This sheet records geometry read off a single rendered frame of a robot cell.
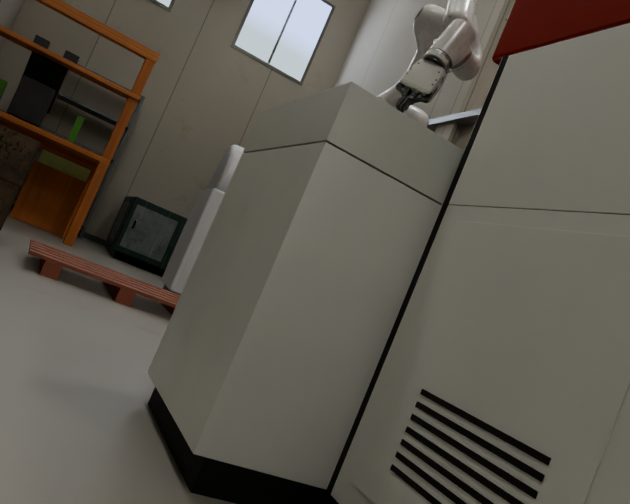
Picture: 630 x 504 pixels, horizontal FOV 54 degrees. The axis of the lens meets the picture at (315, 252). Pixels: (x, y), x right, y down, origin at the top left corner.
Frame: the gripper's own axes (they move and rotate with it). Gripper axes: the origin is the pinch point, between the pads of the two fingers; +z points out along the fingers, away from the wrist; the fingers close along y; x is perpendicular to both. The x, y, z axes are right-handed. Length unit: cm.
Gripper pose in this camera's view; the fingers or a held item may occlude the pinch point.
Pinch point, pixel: (402, 104)
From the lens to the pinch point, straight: 177.7
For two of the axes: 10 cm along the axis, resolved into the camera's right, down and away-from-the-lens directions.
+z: -6.0, 7.6, -2.6
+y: -7.8, -4.9, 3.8
